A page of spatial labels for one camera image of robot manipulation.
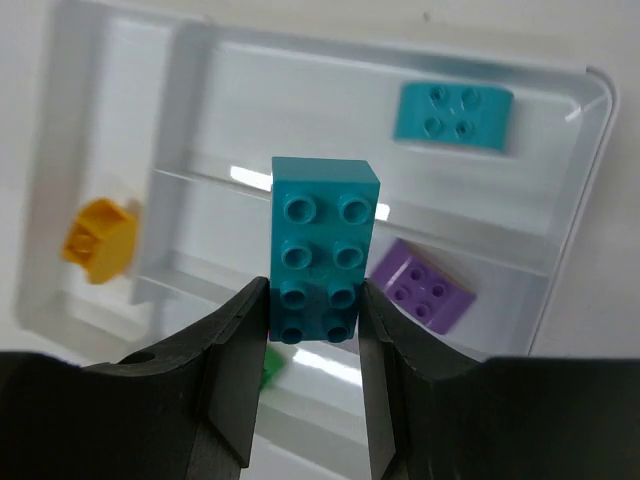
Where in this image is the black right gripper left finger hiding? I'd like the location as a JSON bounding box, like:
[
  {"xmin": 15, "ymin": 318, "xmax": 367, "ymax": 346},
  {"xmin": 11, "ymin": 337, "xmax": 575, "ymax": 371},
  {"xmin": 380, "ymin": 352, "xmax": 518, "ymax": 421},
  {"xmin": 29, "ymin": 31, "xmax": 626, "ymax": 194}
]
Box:
[{"xmin": 1, "ymin": 277, "xmax": 269, "ymax": 479}]

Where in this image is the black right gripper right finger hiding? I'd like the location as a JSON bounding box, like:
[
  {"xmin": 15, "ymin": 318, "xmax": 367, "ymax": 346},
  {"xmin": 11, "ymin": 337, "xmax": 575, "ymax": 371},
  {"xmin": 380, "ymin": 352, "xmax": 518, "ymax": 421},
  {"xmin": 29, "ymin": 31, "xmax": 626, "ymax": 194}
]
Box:
[{"xmin": 358, "ymin": 284, "xmax": 639, "ymax": 479}]

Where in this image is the green lego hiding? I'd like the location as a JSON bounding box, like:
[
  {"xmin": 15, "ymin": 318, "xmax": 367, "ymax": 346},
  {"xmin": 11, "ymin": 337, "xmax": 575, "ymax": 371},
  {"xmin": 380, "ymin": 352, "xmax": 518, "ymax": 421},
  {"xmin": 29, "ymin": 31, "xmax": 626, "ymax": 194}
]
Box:
[{"xmin": 260, "ymin": 346, "xmax": 287, "ymax": 390}]

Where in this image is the purple lego brick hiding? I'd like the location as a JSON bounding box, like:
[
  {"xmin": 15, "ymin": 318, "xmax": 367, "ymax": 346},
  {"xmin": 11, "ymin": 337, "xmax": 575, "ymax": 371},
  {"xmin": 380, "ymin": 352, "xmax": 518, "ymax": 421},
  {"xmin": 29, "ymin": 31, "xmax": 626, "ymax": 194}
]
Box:
[{"xmin": 369, "ymin": 239, "xmax": 477, "ymax": 335}]

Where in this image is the yellow lego brick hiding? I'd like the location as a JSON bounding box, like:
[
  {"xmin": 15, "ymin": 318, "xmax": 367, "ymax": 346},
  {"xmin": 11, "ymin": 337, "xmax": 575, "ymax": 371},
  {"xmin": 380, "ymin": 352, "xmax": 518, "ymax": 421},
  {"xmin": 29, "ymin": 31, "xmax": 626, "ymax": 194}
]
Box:
[{"xmin": 61, "ymin": 198, "xmax": 139, "ymax": 285}]

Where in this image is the teal round lego brick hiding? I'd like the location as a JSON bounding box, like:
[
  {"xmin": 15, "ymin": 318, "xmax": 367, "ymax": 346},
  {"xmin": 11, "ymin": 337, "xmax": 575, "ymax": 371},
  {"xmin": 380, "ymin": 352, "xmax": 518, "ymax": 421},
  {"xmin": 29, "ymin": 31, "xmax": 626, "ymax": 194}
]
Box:
[{"xmin": 393, "ymin": 81, "xmax": 514, "ymax": 153}]

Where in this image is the white plastic divided tray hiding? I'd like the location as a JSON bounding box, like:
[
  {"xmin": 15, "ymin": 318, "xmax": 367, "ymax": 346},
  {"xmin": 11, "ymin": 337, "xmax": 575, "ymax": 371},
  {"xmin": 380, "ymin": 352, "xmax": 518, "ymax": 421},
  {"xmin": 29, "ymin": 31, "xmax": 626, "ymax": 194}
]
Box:
[{"xmin": 15, "ymin": 1, "xmax": 618, "ymax": 479}]

